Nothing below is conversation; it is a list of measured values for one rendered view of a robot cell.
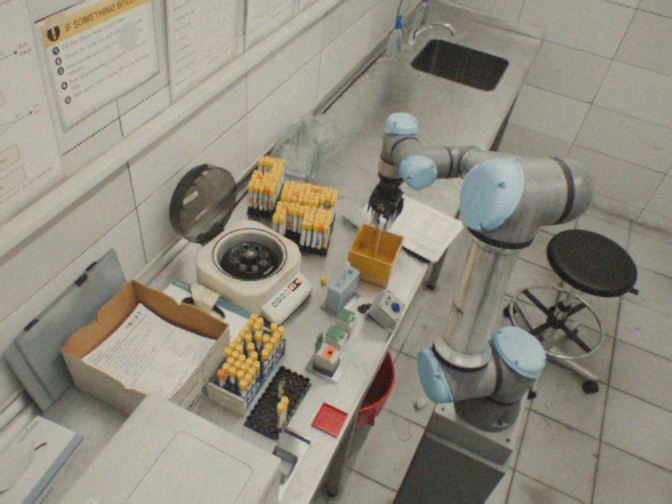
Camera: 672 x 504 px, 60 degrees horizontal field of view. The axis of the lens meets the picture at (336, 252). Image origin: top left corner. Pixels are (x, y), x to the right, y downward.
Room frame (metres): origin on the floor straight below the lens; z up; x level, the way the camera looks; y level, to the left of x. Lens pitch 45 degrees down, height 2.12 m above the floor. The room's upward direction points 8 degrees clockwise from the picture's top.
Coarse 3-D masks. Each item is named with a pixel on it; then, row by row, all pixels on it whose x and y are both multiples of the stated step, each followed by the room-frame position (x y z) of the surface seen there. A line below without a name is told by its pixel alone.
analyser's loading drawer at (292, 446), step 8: (288, 432) 0.62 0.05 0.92; (296, 432) 0.62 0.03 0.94; (280, 440) 0.60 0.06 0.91; (288, 440) 0.60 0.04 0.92; (296, 440) 0.61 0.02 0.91; (304, 440) 0.61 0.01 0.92; (280, 448) 0.57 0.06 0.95; (288, 448) 0.59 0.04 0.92; (296, 448) 0.59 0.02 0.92; (304, 448) 0.59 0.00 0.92; (280, 456) 0.57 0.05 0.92; (288, 456) 0.56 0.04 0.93; (296, 456) 0.56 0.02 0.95; (288, 464) 0.55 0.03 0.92; (296, 464) 0.55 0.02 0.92; (288, 472) 0.53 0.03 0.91; (280, 480) 0.51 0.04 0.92; (288, 480) 0.52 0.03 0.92; (280, 488) 0.50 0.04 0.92; (280, 496) 0.48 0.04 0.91
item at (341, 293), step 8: (352, 272) 1.08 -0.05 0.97; (336, 280) 1.04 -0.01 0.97; (344, 280) 1.05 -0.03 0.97; (352, 280) 1.06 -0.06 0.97; (328, 288) 1.02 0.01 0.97; (336, 288) 1.02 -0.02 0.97; (344, 288) 1.02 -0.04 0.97; (352, 288) 1.06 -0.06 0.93; (328, 296) 1.02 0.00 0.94; (336, 296) 1.01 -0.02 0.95; (344, 296) 1.03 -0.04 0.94; (352, 296) 1.07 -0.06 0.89; (328, 304) 1.02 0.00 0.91; (336, 304) 1.00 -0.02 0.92; (344, 304) 1.04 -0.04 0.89; (352, 304) 1.05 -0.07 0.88; (336, 312) 1.00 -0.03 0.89
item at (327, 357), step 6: (324, 348) 0.84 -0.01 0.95; (330, 348) 0.84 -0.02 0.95; (336, 348) 0.84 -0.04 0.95; (318, 354) 0.82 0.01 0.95; (324, 354) 0.82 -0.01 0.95; (330, 354) 0.82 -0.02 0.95; (336, 354) 0.83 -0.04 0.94; (318, 360) 0.81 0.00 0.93; (324, 360) 0.81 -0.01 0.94; (330, 360) 0.81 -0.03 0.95; (336, 360) 0.82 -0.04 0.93; (324, 366) 0.81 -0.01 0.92; (330, 366) 0.80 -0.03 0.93
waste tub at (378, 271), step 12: (360, 228) 1.26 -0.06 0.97; (372, 228) 1.28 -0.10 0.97; (360, 240) 1.28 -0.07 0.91; (372, 240) 1.28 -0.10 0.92; (384, 240) 1.27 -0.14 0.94; (396, 240) 1.26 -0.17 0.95; (360, 252) 1.26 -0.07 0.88; (372, 252) 1.27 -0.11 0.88; (384, 252) 1.27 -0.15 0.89; (396, 252) 1.26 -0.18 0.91; (360, 264) 1.15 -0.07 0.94; (372, 264) 1.15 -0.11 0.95; (384, 264) 1.14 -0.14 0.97; (396, 264) 1.23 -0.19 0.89; (360, 276) 1.15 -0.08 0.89; (372, 276) 1.14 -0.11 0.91; (384, 276) 1.13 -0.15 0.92
